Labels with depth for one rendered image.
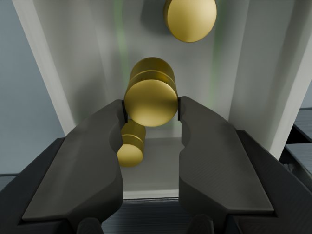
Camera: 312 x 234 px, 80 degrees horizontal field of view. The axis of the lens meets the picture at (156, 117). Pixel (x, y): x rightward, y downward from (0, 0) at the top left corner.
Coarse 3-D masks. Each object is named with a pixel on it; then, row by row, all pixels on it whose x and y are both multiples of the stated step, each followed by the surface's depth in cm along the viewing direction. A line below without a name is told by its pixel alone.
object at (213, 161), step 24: (192, 120) 9; (216, 120) 9; (192, 144) 8; (216, 144) 8; (240, 144) 8; (192, 168) 7; (216, 168) 7; (240, 168) 7; (192, 192) 6; (216, 192) 6; (240, 192) 6; (264, 192) 6; (216, 216) 6
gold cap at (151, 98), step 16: (144, 64) 13; (160, 64) 13; (144, 80) 11; (160, 80) 11; (128, 96) 11; (144, 96) 11; (160, 96) 11; (176, 96) 11; (128, 112) 12; (144, 112) 12; (160, 112) 12
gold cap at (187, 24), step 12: (168, 0) 14; (180, 0) 12; (192, 0) 12; (204, 0) 12; (168, 12) 12; (180, 12) 12; (192, 12) 12; (204, 12) 12; (216, 12) 12; (168, 24) 13; (180, 24) 13; (192, 24) 13; (204, 24) 13; (180, 36) 13; (192, 36) 13; (204, 36) 13
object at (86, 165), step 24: (96, 120) 10; (120, 120) 11; (72, 144) 8; (96, 144) 8; (120, 144) 10; (72, 168) 7; (96, 168) 7; (48, 192) 6; (72, 192) 6; (96, 192) 6; (120, 192) 7; (24, 216) 5; (48, 216) 5; (72, 216) 6; (96, 216) 6
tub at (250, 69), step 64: (64, 0) 12; (128, 0) 16; (256, 0) 15; (64, 64) 12; (128, 64) 19; (192, 64) 19; (256, 64) 16; (64, 128) 14; (256, 128) 17; (128, 192) 18
